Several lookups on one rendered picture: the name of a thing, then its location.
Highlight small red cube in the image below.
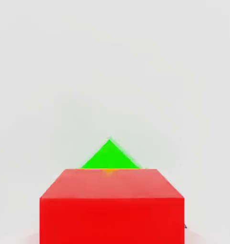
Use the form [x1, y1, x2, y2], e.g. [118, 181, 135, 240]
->
[39, 168, 185, 244]

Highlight small green cube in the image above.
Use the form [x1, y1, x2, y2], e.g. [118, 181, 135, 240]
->
[80, 137, 142, 170]

